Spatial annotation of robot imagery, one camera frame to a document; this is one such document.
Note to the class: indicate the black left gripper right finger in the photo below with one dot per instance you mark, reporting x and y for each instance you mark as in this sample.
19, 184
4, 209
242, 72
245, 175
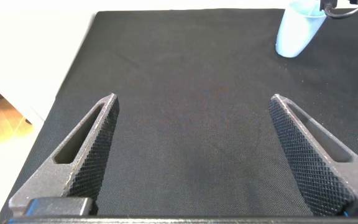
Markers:
315, 168

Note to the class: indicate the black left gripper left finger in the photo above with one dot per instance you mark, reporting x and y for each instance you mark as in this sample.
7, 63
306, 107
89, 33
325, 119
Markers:
82, 174

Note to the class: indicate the light blue plastic cup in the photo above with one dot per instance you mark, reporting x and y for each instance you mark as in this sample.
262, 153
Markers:
295, 34

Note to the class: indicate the black tablecloth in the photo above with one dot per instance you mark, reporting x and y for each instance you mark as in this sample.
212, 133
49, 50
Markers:
191, 93

